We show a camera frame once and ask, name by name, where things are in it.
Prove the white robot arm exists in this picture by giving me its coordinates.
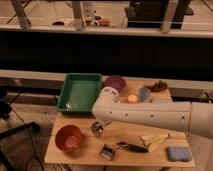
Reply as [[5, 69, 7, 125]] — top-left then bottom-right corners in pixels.
[[92, 87, 213, 139]]

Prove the orange round cup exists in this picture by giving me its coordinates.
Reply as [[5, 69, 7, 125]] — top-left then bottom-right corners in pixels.
[[127, 94, 139, 103]]

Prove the metal cup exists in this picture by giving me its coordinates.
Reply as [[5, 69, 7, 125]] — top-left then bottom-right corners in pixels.
[[91, 122, 103, 137]]

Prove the purple bowl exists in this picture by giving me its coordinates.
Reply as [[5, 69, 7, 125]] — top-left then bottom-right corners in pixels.
[[104, 76, 126, 92]]

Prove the green plastic tray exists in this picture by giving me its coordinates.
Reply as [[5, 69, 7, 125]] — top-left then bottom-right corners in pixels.
[[57, 73, 102, 115]]

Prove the brown-red dried object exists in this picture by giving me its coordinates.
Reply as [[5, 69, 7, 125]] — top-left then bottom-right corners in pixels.
[[148, 80, 168, 92]]

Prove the red-orange bowl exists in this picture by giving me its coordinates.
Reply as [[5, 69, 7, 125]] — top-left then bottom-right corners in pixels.
[[55, 125, 82, 153]]

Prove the small metal box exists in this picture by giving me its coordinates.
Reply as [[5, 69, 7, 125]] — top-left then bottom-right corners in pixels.
[[99, 144, 115, 161]]

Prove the yellow banana toy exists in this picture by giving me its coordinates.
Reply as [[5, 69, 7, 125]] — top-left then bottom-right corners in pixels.
[[140, 134, 169, 153]]

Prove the blue sponge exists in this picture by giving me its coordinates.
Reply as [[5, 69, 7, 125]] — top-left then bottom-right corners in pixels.
[[167, 146, 192, 162]]

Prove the black chair base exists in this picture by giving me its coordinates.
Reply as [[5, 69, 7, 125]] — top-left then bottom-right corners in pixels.
[[0, 87, 41, 171]]

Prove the black-handled tool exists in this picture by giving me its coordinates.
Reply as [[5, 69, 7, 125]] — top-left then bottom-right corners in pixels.
[[116, 142, 148, 153]]

